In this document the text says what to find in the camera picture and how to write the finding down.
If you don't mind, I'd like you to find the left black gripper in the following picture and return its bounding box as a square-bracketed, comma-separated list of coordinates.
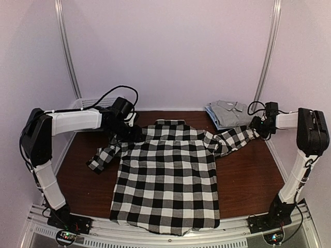
[108, 119, 145, 143]

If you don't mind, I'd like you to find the black white plaid shirt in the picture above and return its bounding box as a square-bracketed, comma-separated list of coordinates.
[87, 119, 258, 234]

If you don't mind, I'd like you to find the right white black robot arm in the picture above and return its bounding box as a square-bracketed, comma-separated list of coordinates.
[248, 102, 330, 228]

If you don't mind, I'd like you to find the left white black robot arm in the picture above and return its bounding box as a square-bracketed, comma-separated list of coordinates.
[19, 97, 142, 210]

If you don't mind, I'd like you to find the white plastic mesh basket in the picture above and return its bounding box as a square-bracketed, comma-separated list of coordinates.
[69, 97, 117, 109]

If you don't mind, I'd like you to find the folded grey collared shirt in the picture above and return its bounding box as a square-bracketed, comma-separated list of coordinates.
[207, 100, 253, 129]

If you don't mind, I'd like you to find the folded light blue shirt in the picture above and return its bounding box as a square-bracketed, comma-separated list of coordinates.
[204, 105, 222, 131]

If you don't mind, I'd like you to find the right small circuit board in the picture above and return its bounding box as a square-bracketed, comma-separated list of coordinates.
[263, 232, 284, 245]

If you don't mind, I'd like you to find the small circuit board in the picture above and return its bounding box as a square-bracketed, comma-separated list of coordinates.
[55, 230, 77, 246]
[263, 232, 284, 245]

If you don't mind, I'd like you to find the left small circuit board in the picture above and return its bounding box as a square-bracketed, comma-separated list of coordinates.
[55, 230, 77, 246]

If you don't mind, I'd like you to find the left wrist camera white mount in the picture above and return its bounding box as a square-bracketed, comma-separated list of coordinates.
[124, 111, 137, 127]

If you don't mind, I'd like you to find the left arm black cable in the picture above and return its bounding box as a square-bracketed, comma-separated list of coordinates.
[19, 85, 139, 166]

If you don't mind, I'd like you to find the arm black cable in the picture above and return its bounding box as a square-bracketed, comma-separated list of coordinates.
[247, 101, 316, 233]
[19, 85, 139, 166]

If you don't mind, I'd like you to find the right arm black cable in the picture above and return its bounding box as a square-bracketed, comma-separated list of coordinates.
[247, 101, 316, 233]

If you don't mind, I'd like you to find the right aluminium frame post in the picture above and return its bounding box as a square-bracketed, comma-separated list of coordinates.
[254, 0, 282, 101]

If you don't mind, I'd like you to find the aluminium frame post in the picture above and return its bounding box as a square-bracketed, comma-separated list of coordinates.
[254, 0, 282, 101]
[54, 0, 82, 99]

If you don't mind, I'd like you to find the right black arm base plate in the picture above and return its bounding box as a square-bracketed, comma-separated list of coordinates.
[247, 211, 292, 234]

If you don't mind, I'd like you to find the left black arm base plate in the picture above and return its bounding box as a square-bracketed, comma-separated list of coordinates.
[47, 209, 92, 235]

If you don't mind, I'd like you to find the aluminium front rail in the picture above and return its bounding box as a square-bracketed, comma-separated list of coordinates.
[19, 204, 322, 247]

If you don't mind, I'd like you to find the left aluminium frame post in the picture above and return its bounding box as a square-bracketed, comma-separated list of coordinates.
[54, 0, 82, 99]

